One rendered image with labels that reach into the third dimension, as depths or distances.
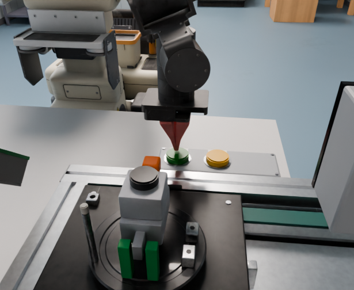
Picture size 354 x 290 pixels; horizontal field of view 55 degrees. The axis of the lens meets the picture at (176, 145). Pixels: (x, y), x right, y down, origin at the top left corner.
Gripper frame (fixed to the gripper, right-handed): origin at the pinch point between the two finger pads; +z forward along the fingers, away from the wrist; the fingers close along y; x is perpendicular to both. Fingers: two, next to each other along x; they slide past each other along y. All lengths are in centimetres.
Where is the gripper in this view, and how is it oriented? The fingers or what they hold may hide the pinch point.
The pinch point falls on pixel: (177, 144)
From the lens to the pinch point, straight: 58.5
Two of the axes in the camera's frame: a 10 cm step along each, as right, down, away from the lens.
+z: 0.1, 8.3, 5.5
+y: 9.9, 0.5, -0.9
